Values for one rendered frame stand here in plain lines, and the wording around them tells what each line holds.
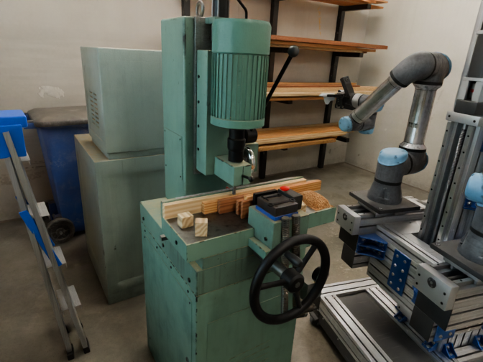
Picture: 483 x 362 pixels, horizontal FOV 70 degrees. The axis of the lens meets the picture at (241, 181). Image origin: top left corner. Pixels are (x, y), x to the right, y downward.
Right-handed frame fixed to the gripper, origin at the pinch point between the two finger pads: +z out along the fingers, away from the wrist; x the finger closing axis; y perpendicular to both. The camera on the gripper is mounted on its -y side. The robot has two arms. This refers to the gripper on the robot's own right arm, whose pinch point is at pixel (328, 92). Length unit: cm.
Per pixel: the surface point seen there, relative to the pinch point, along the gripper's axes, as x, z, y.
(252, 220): -96, -64, 19
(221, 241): -108, -65, 21
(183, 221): -116, -56, 16
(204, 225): -112, -63, 15
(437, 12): 249, 91, -37
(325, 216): -65, -66, 28
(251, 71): -89, -57, -25
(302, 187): -63, -50, 23
